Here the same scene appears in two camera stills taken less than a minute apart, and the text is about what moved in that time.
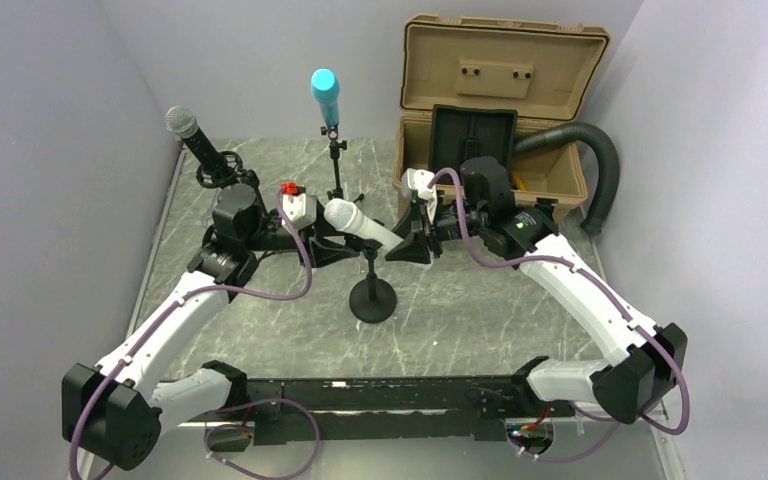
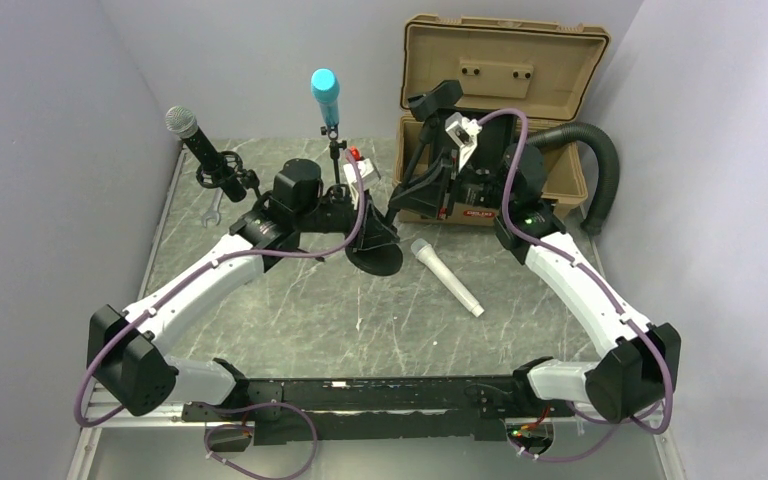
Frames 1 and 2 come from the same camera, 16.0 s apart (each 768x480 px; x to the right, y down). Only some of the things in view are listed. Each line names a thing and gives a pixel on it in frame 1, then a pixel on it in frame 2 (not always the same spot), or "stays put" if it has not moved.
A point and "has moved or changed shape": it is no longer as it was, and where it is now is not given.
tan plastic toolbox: x=543 y=70 stays put
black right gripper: x=413 y=229 -> x=426 y=193
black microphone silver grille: x=182 y=121 stays put
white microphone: x=345 y=215 has moved or changed shape
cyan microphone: x=325 y=89 stays put
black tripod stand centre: x=335 y=147 stays put
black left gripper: x=317 y=239 -> x=375 y=231
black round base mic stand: x=371 y=300 -> x=423 y=105
